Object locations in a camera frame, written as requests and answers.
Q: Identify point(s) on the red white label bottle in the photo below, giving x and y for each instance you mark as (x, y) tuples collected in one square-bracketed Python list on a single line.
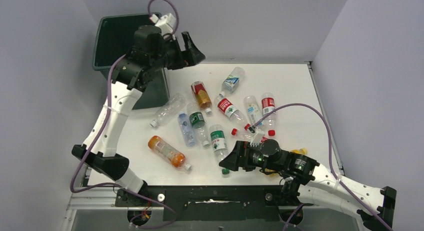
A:
[(241, 135)]

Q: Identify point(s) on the blue tinted water bottle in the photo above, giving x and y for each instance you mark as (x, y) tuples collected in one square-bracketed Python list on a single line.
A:
[(186, 129)]

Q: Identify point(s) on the clear unlabelled plastic bottle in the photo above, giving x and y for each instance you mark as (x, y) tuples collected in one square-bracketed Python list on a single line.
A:
[(168, 111)]

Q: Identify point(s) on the red label upright-lying bottle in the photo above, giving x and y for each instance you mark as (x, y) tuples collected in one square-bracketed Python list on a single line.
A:
[(268, 105)]

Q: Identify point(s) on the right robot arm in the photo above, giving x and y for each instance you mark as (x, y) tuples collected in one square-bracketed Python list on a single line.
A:
[(306, 181)]

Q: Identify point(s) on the red gold label bottle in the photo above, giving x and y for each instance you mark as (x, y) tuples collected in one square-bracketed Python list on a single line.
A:
[(202, 97)]

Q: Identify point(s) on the yellow juice bottle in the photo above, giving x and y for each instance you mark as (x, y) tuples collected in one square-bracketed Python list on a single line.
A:
[(298, 151)]

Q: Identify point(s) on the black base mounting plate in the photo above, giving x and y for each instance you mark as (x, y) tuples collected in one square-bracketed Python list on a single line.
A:
[(216, 203)]

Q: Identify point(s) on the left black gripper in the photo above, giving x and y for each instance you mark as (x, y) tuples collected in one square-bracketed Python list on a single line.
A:
[(194, 56)]

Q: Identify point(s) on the red label bottle red cap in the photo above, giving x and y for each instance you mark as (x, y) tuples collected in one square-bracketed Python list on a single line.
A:
[(232, 113)]

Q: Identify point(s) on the orange juice bottle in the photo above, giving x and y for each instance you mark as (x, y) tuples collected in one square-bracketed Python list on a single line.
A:
[(170, 154)]

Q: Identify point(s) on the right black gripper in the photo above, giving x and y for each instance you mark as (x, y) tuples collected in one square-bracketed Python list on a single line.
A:
[(233, 160)]

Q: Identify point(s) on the dark green label bottle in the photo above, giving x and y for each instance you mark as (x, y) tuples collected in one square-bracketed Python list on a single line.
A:
[(198, 124)]

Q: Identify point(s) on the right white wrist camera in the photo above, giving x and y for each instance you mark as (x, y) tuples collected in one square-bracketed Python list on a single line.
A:
[(258, 136)]

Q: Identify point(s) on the green label green cap bottle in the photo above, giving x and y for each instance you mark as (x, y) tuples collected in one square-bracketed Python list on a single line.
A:
[(219, 143)]

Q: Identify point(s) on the dark green plastic bin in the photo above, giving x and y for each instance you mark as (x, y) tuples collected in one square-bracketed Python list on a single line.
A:
[(115, 36)]

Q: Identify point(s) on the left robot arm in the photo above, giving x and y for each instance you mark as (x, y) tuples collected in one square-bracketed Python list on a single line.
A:
[(128, 78)]

